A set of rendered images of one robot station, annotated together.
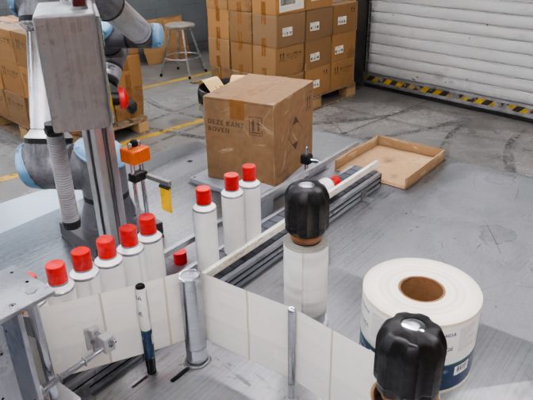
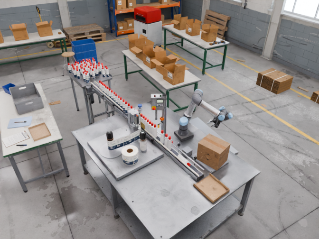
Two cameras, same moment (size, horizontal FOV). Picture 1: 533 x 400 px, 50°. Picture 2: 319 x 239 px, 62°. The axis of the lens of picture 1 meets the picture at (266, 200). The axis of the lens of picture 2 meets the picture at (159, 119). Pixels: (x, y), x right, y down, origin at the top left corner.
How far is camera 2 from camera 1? 339 cm
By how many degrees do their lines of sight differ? 86
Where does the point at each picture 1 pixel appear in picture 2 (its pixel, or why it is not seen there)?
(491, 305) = (141, 179)
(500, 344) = (127, 169)
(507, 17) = not seen: outside the picture
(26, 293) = (133, 113)
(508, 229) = (166, 196)
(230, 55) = not seen: outside the picture
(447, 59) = not seen: outside the picture
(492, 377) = (122, 165)
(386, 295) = (130, 146)
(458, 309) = (123, 151)
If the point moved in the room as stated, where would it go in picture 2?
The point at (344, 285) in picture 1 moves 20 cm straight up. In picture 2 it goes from (150, 157) to (149, 144)
